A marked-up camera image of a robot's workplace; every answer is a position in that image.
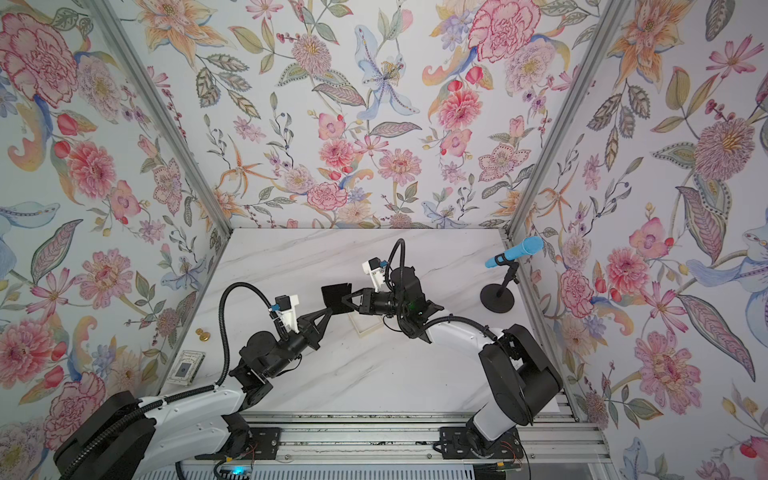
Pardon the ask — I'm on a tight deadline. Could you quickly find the right aluminium corner post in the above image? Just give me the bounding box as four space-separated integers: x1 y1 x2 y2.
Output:
506 0 628 238

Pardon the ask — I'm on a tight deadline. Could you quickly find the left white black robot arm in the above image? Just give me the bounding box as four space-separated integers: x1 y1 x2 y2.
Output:
54 308 332 479

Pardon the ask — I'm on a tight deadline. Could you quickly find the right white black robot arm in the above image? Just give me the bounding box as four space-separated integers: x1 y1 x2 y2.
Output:
340 267 563 459

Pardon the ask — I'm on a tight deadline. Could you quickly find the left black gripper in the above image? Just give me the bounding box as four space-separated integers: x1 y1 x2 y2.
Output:
265 310 335 380

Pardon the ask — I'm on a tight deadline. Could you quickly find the cream jewelry box base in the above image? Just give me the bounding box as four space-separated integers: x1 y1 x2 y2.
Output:
348 312 383 338

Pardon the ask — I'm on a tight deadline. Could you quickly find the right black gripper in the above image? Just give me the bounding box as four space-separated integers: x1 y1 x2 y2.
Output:
345 290 413 320

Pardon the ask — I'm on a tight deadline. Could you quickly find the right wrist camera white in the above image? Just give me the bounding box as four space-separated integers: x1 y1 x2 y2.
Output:
362 257 388 293

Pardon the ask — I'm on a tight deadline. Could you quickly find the blue microphone on stand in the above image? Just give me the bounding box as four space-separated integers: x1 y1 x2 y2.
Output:
480 236 544 314

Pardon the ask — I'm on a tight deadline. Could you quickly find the small gold knob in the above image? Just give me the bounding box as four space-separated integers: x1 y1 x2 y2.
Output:
195 328 211 342

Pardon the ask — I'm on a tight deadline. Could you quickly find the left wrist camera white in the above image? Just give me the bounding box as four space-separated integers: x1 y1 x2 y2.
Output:
271 295 300 333

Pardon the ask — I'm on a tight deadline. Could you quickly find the left aluminium corner post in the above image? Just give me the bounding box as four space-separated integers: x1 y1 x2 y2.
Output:
83 0 234 238

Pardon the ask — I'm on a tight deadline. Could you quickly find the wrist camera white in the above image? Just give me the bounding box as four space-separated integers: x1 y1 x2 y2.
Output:
271 295 300 333
362 257 388 293

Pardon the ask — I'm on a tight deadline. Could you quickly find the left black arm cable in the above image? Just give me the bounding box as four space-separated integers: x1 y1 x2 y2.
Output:
56 281 283 480

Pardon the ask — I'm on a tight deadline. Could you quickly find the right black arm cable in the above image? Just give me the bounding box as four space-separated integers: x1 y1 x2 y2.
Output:
380 238 499 343

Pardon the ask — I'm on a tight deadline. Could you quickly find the small framed card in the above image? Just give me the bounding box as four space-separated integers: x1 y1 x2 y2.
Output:
165 350 205 387

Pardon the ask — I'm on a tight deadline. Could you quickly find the black foam necklace insert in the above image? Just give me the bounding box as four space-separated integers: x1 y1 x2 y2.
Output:
321 283 353 315

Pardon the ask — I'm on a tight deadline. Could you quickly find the aluminium corner post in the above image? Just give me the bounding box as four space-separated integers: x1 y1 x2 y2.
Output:
83 0 234 238
506 0 628 238

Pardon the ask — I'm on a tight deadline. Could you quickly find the aluminium mounting rail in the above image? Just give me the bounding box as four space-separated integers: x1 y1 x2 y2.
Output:
179 410 613 466

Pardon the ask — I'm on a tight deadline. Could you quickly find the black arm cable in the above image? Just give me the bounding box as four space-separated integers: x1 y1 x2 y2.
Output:
56 281 283 480
380 238 499 343

